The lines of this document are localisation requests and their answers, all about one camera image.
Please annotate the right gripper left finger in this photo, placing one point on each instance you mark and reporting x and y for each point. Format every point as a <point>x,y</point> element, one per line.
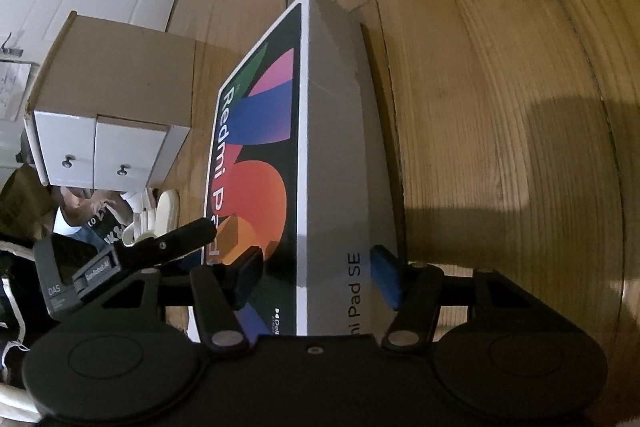
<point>219,291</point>

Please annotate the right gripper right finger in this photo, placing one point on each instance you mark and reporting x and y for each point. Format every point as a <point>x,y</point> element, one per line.
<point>412,293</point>

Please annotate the Redmi Pad SE box lid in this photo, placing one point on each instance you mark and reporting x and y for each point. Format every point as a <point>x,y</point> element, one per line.
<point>297,168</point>

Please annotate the dark printed clothing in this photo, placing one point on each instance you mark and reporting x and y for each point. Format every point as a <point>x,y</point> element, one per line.
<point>96,217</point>

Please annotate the white slipper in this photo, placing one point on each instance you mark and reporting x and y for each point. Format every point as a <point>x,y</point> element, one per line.
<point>143,207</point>

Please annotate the cream slipper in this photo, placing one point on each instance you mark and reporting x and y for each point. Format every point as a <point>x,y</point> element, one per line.
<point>164,216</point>

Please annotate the white drawer cabinet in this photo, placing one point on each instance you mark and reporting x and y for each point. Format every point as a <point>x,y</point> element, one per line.
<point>111,105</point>

